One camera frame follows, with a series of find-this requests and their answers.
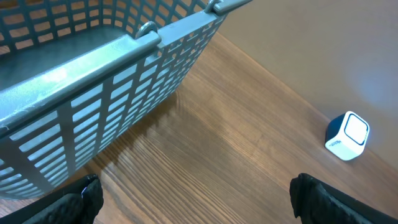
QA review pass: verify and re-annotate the grey mesh shopping basket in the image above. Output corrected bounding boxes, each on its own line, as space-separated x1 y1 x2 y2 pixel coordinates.
1 0 244 200

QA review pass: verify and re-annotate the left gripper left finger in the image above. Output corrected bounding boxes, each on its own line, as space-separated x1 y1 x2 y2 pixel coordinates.
1 174 104 224

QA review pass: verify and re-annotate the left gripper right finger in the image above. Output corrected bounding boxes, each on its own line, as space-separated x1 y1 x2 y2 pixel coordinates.
289 173 397 224

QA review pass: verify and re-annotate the white barcode scanner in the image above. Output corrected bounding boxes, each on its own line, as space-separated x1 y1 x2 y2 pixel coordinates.
325 111 370 161

